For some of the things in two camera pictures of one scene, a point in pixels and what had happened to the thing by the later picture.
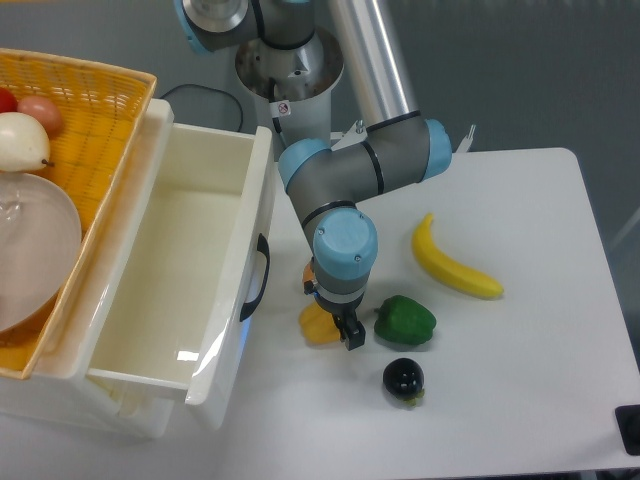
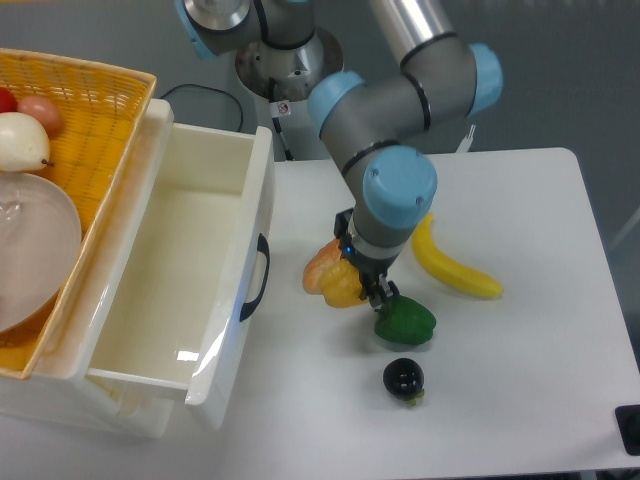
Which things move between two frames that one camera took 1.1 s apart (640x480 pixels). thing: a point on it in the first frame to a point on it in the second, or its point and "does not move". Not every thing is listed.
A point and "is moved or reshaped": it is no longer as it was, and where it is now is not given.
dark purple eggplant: [404, 378] does not move
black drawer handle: [263, 247] does not move
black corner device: [628, 421] does not move
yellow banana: [448, 269] does not move
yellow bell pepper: [317, 324] is moved or reshaped
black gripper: [344, 317] to [371, 266]
